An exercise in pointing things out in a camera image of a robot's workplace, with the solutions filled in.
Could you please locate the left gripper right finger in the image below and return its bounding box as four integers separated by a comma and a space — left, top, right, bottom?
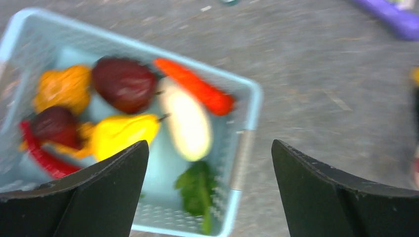
271, 140, 419, 237

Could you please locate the small dark red fruit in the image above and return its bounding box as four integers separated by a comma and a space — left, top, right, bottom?
30, 105, 83, 150

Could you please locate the dark red toy fruit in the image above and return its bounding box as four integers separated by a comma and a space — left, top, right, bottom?
91, 56, 158, 114

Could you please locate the light blue plastic basket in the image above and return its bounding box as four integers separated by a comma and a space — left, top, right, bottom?
0, 8, 262, 237

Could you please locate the purple toy flashlight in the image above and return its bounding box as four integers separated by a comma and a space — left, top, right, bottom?
350, 0, 419, 41

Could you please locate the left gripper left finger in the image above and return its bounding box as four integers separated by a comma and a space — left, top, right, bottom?
0, 141, 149, 237

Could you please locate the white toy radish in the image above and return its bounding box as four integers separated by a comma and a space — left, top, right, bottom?
157, 77, 213, 162

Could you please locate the yellow toy pear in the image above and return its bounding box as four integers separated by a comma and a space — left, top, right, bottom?
90, 114, 169, 161

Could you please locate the red toy chili pepper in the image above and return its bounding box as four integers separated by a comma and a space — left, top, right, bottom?
19, 120, 81, 179

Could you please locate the orange toy carrot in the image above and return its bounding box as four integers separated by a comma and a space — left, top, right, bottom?
153, 58, 235, 116

